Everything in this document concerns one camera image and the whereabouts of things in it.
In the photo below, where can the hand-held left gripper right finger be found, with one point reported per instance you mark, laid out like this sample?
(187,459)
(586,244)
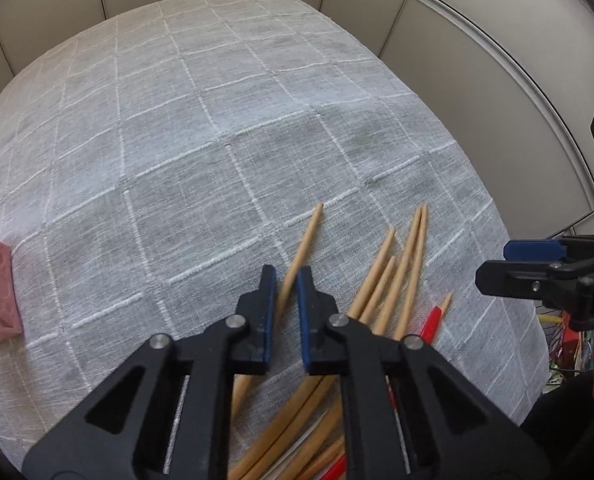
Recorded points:
(305,322)

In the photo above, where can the person's dark clothing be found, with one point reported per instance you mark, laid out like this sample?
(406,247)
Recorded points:
(572,430)

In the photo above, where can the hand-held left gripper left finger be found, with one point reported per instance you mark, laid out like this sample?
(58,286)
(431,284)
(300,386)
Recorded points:
(269,322)

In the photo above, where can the bunch of wooden chopsticks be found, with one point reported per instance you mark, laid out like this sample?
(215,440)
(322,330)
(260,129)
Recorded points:
(299,260)

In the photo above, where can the red plastic spoon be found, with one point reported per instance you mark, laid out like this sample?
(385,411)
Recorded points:
(431,322)

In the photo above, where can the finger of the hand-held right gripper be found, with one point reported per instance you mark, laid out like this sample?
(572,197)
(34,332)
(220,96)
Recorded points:
(527,249)
(507,277)

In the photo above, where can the colourful snack packets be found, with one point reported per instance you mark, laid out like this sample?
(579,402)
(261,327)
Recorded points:
(574,345)

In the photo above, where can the grey checked tablecloth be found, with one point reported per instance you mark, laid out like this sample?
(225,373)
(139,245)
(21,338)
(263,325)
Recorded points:
(177,160)

